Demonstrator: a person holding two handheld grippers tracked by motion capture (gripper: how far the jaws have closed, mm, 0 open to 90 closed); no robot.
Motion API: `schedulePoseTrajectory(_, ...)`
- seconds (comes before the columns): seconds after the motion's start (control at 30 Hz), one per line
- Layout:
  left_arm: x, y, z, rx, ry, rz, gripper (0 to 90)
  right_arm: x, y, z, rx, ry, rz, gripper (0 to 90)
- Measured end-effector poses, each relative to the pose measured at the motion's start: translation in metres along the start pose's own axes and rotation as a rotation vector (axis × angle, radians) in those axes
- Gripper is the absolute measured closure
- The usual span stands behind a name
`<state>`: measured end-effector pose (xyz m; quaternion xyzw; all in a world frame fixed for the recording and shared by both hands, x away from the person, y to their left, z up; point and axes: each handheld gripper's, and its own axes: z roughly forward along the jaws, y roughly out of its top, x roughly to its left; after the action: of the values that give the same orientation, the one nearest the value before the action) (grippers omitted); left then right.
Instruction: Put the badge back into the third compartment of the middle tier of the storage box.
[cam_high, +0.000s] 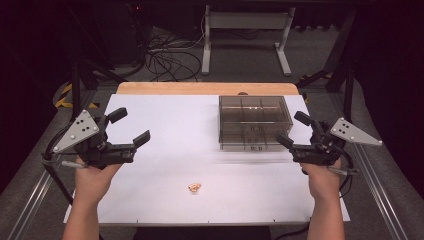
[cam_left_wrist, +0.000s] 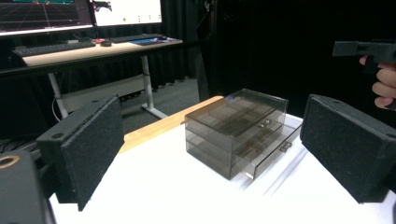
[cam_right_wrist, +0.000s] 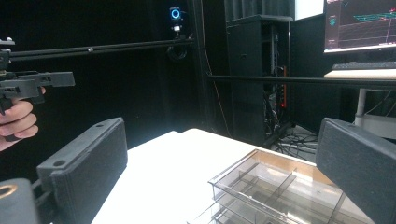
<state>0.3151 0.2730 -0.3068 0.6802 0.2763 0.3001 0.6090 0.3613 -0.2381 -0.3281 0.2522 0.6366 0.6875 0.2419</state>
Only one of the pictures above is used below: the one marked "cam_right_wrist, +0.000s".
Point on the computer monitor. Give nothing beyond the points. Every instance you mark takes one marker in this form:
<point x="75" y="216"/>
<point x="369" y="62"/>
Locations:
<point x="361" y="23"/>

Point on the long black metal crossbar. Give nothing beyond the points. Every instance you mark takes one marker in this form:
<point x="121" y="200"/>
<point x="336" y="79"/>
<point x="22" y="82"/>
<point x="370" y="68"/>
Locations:
<point x="99" y="48"/>

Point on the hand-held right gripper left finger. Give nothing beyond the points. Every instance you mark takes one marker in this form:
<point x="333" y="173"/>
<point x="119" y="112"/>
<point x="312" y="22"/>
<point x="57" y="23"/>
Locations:
<point x="87" y="161"/>

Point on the white desk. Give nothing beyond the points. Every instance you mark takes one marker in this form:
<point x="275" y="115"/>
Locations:
<point x="361" y="74"/>

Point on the black equipment cabinet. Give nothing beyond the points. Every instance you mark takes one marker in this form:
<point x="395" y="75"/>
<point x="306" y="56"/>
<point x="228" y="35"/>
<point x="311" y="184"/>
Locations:
<point x="246" y="77"/>

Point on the clear plastic compartment organizer box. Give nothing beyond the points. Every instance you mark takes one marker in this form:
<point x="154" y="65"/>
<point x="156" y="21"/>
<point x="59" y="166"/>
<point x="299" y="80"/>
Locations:
<point x="267" y="189"/>

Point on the black vertical stand pole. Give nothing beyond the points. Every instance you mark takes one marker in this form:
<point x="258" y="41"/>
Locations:
<point x="199" y="62"/>

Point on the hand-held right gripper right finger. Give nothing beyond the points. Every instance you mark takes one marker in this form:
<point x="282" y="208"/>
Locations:
<point x="358" y="161"/>

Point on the orange power strip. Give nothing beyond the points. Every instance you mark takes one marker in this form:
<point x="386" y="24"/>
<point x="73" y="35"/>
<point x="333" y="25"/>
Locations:
<point x="284" y="87"/>

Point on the white wall panel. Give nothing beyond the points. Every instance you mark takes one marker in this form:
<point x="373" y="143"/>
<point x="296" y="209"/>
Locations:
<point x="308" y="8"/>

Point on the black keyboard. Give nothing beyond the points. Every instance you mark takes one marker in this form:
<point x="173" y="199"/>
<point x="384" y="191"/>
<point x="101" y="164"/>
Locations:
<point x="364" y="65"/>

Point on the black metal rail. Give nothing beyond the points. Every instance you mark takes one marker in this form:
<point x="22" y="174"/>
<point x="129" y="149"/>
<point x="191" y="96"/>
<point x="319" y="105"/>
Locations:
<point x="311" y="80"/>

